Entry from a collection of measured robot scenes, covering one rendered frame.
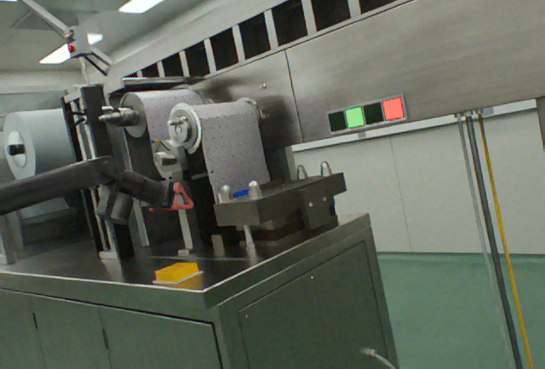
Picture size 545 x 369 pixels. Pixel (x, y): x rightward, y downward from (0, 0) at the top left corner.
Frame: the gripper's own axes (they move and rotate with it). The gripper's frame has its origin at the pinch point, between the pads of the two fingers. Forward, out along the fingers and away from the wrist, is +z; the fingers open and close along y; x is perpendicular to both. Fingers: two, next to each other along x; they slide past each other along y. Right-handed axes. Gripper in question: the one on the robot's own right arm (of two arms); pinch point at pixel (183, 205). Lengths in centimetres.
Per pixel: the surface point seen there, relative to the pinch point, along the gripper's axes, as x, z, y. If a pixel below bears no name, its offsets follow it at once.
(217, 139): 22.1, 5.4, 0.0
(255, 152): 24.5, 20.5, -0.1
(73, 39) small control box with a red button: 58, -23, -60
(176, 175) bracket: 9.3, 0.2, -7.3
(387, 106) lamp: 36, 28, 40
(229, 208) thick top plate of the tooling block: 1.3, 7.3, 9.9
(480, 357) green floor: -14, 171, 14
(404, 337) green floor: -10, 178, -29
